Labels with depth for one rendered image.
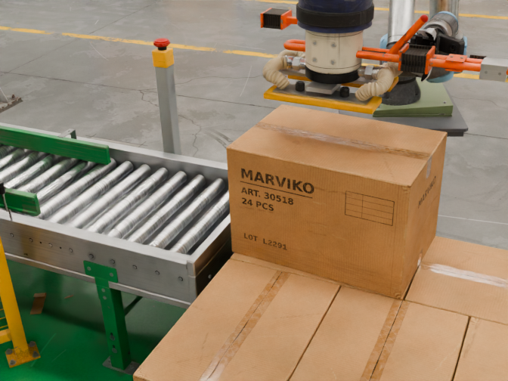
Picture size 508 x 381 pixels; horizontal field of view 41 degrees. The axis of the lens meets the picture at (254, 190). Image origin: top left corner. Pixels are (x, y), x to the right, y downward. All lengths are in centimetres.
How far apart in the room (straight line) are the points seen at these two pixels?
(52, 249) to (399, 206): 127
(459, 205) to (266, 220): 177
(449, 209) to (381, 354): 187
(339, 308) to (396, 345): 22
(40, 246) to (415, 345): 138
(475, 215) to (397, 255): 168
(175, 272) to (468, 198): 204
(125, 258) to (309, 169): 73
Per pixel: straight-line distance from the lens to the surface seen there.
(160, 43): 296
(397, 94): 291
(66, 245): 253
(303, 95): 205
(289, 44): 213
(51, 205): 281
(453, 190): 395
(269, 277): 225
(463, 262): 239
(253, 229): 228
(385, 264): 213
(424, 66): 201
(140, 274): 239
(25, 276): 341
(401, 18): 241
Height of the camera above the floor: 188
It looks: 29 degrees down
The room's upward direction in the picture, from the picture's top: 2 degrees counter-clockwise
